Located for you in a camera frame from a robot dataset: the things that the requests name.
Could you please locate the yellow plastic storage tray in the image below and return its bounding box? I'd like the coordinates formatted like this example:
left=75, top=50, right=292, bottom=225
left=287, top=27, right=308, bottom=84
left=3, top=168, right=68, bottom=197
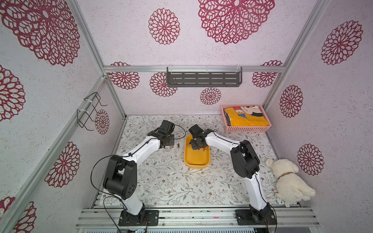
left=184, top=135, right=211, bottom=169

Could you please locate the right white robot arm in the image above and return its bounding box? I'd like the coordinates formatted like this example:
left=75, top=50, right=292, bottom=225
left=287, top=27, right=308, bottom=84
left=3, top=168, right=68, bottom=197
left=189, top=124, right=271, bottom=222

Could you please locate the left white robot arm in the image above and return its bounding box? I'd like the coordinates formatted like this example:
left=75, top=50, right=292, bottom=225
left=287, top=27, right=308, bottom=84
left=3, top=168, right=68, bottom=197
left=103, top=120, right=175, bottom=219

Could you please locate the pink perforated plastic basket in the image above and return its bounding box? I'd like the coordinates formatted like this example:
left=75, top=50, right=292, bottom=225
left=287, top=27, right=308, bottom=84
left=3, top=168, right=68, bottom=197
left=220, top=104, right=272, bottom=133

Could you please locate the yellow cartoon towel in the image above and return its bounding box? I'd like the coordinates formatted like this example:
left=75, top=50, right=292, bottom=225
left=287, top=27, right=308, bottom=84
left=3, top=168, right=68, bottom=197
left=224, top=105, right=270, bottom=127

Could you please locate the cream plush dog toy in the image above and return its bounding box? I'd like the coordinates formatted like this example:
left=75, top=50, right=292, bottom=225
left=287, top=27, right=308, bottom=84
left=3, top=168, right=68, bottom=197
left=265, top=159, right=316, bottom=203

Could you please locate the grey wall shelf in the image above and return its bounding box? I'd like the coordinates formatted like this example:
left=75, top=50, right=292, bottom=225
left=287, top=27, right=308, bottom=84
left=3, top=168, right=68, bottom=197
left=166, top=67, right=242, bottom=87

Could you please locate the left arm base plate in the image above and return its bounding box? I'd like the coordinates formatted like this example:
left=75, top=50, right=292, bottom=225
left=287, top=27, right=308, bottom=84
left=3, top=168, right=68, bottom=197
left=118, top=206, right=159, bottom=227

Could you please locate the black wire wall rack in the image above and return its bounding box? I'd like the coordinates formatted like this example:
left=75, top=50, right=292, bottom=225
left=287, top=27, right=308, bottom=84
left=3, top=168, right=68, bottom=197
left=76, top=92, right=107, bottom=131

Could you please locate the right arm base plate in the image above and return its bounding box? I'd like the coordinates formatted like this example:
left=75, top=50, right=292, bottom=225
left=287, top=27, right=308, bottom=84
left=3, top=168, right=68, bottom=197
left=235, top=206, right=277, bottom=226

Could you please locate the aluminium rail frame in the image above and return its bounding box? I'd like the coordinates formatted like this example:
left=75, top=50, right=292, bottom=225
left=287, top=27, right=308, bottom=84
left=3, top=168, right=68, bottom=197
left=74, top=205, right=320, bottom=232

